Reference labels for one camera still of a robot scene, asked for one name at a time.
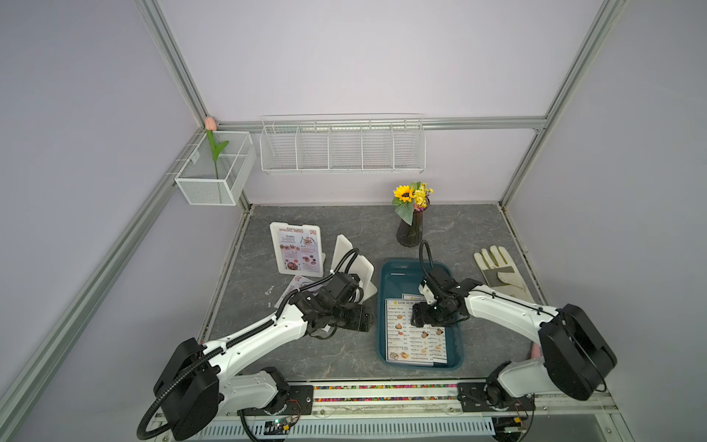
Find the teal plastic tray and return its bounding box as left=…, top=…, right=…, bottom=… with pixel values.
left=377, top=259, right=463, bottom=370

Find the pink artificial tulip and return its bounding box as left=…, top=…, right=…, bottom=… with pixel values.
left=204, top=116, right=229, bottom=180

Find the dark glass flower vase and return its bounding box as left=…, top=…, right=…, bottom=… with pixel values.
left=396, top=211, right=423, bottom=248

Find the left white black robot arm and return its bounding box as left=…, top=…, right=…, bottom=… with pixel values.
left=136, top=249, right=377, bottom=441

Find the white menu holder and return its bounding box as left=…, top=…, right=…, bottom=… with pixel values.
left=331, top=234, right=377, bottom=303
left=270, top=222, right=325, bottom=277

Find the sunflower bouquet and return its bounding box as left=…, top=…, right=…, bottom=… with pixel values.
left=391, top=182, right=435, bottom=226

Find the purple pink hair brush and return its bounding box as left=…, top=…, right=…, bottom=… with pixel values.
left=530, top=343, right=542, bottom=359

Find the red menu in left holder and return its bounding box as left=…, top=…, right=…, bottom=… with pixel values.
left=277, top=228, right=322, bottom=276

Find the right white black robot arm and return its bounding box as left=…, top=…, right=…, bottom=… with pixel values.
left=411, top=241, right=618, bottom=411

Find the red special menu sheet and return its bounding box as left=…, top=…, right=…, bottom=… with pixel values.
left=274, top=276, right=314, bottom=309

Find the white mesh wall basket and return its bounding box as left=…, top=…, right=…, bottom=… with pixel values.
left=175, top=131, right=257, bottom=206

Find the beige work glove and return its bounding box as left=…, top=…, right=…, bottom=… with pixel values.
left=474, top=245, right=535, bottom=303

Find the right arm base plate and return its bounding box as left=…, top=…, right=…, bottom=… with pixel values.
left=457, top=381, right=536, bottom=413

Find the white wire wall shelf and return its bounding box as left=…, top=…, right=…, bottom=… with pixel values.
left=260, top=113, right=426, bottom=174

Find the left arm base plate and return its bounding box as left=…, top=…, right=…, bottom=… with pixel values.
left=244, top=384, right=314, bottom=417

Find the yellow food menu sheet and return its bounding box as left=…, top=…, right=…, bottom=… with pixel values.
left=384, top=298, right=434, bottom=366
left=403, top=297, right=447, bottom=366

